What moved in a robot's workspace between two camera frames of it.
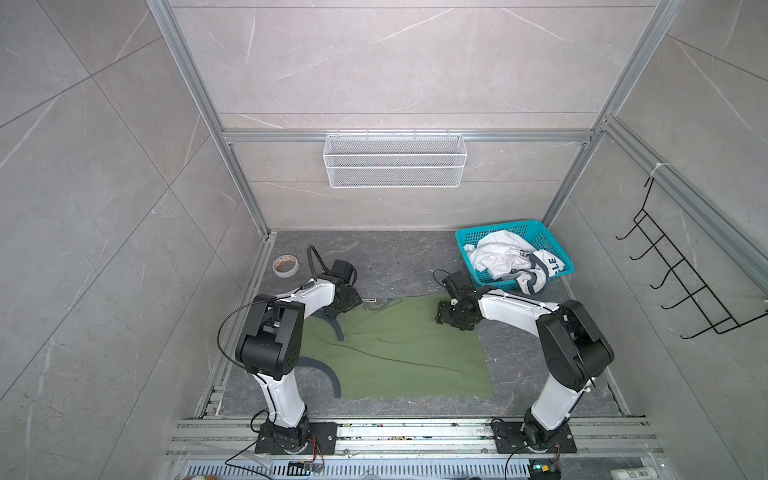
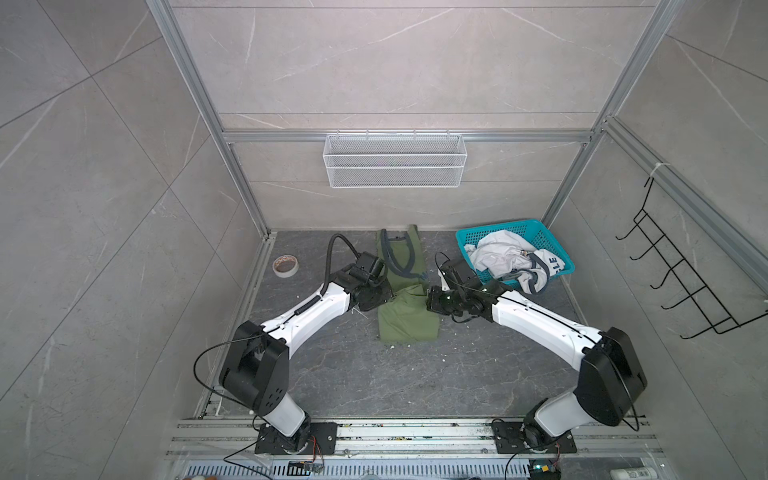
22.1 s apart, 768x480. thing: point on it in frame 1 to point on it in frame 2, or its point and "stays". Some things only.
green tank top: (394, 348) to (406, 318)
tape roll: (285, 266) stays
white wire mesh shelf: (395, 161) stays
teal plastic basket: (531, 233) stays
